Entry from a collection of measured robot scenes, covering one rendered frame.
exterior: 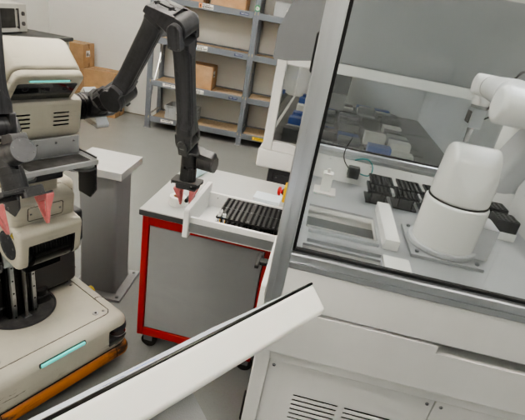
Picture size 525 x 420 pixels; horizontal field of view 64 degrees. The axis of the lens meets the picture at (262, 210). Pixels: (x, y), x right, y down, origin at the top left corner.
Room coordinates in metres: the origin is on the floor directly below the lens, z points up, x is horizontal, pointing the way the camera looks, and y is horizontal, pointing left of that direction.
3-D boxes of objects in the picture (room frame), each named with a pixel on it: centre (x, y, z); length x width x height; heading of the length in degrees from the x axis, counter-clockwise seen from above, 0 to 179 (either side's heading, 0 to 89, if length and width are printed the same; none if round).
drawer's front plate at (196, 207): (1.40, 0.24, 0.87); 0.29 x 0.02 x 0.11; 175
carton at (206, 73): (5.40, 1.09, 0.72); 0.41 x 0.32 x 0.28; 88
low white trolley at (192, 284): (1.81, 0.18, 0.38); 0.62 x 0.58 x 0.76; 175
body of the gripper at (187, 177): (1.38, 0.28, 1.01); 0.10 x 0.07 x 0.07; 85
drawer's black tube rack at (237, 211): (1.38, 0.04, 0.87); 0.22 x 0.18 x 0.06; 85
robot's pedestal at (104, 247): (1.98, 0.83, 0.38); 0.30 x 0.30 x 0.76; 88
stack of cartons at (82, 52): (5.45, 2.50, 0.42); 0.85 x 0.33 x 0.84; 88
